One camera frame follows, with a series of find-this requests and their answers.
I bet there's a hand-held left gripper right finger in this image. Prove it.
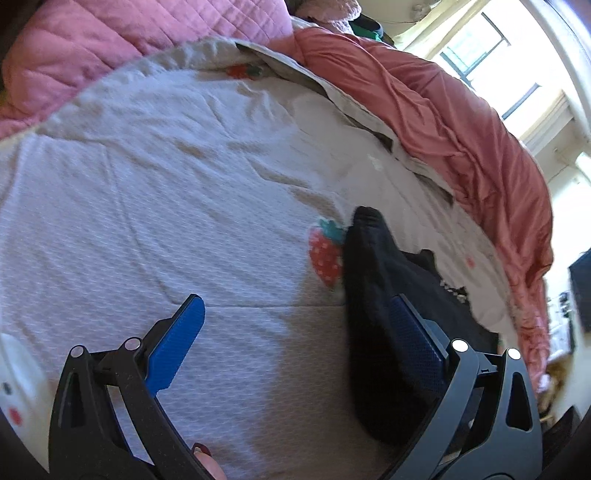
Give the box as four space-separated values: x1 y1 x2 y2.
383 293 543 480

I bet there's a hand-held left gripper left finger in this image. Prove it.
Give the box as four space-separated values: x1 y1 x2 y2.
48 294 218 480

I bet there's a black shirt with orange patches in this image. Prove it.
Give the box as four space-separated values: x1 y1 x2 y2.
339 205 502 446

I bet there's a person's left hand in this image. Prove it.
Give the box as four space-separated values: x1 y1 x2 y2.
191 442 228 480

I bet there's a beige strawberry print bed sheet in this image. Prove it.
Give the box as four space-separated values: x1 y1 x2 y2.
0 37 509 480

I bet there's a white red-dotted cloth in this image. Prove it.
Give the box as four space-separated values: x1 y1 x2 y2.
0 332 51 435

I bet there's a dark flat screen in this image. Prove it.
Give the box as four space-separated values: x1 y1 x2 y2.
568 249 591 333

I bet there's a coral red duvet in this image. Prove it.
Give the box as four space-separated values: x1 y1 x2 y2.
277 27 555 393

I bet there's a window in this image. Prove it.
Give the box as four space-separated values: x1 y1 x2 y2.
438 11 541 121

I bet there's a pink quilted pillow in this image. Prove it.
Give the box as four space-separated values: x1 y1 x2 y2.
0 0 294 139

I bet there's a dark cloth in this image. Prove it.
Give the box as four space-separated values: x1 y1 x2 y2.
353 13 398 47

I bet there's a dusty pink plush cloth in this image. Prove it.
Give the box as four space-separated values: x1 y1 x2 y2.
295 0 363 21

